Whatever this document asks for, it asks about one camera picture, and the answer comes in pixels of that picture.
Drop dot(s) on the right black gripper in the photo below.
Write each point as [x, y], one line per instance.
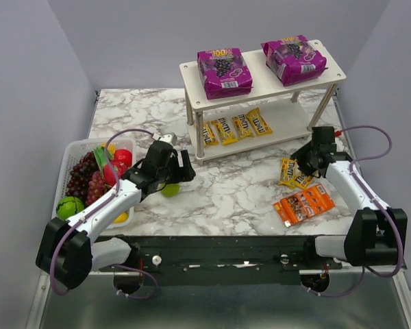
[305, 160]

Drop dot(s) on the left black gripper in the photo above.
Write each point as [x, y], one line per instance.
[179, 166]

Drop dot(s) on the yellow M&M bag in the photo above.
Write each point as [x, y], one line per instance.
[226, 134]
[303, 181]
[242, 126]
[209, 138]
[260, 126]
[288, 173]

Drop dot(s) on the purple grape candy bag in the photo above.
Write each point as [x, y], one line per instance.
[224, 73]
[294, 60]

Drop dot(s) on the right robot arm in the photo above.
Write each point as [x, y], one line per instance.
[377, 233]

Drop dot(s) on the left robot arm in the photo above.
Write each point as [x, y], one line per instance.
[65, 251]

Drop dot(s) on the white two-tier shelf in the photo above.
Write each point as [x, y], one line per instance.
[279, 106]

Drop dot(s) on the green pear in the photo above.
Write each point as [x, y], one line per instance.
[169, 190]

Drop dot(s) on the orange snack package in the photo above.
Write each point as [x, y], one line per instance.
[303, 205]

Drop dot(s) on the red apple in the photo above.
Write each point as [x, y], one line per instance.
[124, 156]

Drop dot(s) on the orange fruit top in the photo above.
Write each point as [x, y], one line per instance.
[111, 148]

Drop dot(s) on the yellow orange fruit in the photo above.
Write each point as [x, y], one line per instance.
[122, 218]

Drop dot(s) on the red dragon fruit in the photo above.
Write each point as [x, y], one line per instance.
[114, 168]

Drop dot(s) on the purple grape bunch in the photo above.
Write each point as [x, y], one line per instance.
[86, 182]

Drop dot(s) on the white plastic fruit basket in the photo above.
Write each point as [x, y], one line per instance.
[76, 150]

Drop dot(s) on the small green watermelon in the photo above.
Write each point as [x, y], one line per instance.
[69, 206]

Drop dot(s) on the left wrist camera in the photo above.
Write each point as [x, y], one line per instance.
[169, 138]

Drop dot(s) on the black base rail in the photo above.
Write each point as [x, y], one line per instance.
[226, 260]

